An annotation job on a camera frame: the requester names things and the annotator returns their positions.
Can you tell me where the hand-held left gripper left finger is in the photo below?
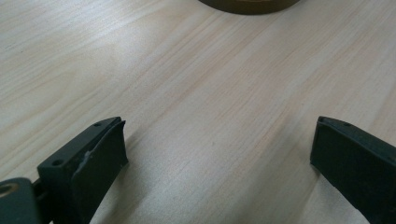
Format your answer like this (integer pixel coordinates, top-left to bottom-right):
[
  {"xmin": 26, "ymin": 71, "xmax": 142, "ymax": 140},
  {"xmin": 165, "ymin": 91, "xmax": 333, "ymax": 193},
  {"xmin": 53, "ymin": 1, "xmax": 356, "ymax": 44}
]
[{"xmin": 36, "ymin": 116, "xmax": 130, "ymax": 224}]

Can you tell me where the cup rack with brown base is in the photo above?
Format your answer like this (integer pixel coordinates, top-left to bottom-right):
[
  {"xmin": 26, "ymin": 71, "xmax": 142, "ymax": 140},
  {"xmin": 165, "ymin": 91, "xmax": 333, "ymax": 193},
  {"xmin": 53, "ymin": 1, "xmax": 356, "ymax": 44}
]
[{"xmin": 198, "ymin": 0, "xmax": 302, "ymax": 16}]

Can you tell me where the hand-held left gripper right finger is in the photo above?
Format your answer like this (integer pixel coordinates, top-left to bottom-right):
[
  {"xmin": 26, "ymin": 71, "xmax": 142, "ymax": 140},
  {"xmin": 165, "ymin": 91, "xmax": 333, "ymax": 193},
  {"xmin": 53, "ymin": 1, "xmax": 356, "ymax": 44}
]
[{"xmin": 309, "ymin": 116, "xmax": 396, "ymax": 224}]

